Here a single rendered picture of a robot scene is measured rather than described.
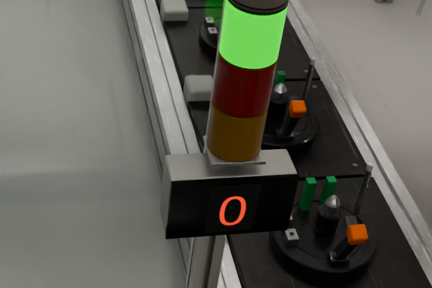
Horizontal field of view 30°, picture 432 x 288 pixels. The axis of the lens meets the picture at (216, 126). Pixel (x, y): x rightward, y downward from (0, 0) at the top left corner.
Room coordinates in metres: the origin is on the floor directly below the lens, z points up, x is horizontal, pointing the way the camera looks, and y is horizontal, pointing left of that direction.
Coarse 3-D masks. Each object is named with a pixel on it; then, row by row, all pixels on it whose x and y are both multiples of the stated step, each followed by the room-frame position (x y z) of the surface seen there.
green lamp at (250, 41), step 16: (224, 16) 0.57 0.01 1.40; (240, 16) 0.55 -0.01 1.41; (256, 16) 0.55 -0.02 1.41; (272, 16) 0.56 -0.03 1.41; (224, 32) 0.56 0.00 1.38; (240, 32) 0.55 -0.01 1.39; (256, 32) 0.55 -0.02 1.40; (272, 32) 0.56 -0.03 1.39; (224, 48) 0.56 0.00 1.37; (240, 48) 0.55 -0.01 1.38; (256, 48) 0.55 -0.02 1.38; (272, 48) 0.56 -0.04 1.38; (240, 64) 0.55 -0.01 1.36; (256, 64) 0.55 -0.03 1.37
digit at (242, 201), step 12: (216, 192) 0.54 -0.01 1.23; (228, 192) 0.55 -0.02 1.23; (240, 192) 0.55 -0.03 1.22; (252, 192) 0.55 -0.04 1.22; (216, 204) 0.55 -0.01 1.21; (228, 204) 0.55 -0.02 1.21; (240, 204) 0.55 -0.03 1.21; (252, 204) 0.56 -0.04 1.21; (216, 216) 0.55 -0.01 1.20; (228, 216) 0.55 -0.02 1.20; (240, 216) 0.55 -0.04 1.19; (252, 216) 0.56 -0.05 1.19; (204, 228) 0.54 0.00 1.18; (216, 228) 0.55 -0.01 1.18; (228, 228) 0.55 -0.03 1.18; (240, 228) 0.55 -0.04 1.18; (252, 228) 0.56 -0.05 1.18
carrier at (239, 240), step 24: (312, 192) 0.79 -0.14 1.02; (336, 192) 0.86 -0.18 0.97; (360, 192) 0.80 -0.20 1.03; (312, 216) 0.79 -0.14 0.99; (336, 216) 0.75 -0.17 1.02; (360, 216) 0.80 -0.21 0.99; (384, 216) 0.83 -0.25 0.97; (240, 240) 0.74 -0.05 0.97; (264, 240) 0.75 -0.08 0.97; (288, 240) 0.72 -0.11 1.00; (312, 240) 0.74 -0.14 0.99; (336, 240) 0.75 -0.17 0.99; (384, 240) 0.78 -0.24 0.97; (240, 264) 0.70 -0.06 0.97; (264, 264) 0.71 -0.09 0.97; (288, 264) 0.71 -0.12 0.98; (312, 264) 0.70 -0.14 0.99; (336, 264) 0.70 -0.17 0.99; (360, 264) 0.71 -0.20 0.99; (384, 264) 0.74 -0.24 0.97; (408, 264) 0.74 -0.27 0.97
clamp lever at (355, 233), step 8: (352, 216) 0.71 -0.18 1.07; (352, 224) 0.70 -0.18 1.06; (360, 224) 0.69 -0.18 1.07; (352, 232) 0.68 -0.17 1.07; (360, 232) 0.68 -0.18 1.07; (344, 240) 0.70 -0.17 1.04; (352, 240) 0.68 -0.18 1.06; (360, 240) 0.68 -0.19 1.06; (336, 248) 0.71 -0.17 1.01; (344, 248) 0.69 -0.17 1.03; (352, 248) 0.69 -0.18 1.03; (336, 256) 0.70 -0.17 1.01; (344, 256) 0.70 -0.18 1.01
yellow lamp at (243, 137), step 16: (224, 112) 0.56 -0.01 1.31; (208, 128) 0.57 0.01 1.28; (224, 128) 0.55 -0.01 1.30; (240, 128) 0.55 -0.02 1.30; (256, 128) 0.56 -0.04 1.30; (208, 144) 0.56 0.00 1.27; (224, 144) 0.55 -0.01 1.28; (240, 144) 0.55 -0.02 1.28; (256, 144) 0.56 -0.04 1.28; (240, 160) 0.55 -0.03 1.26
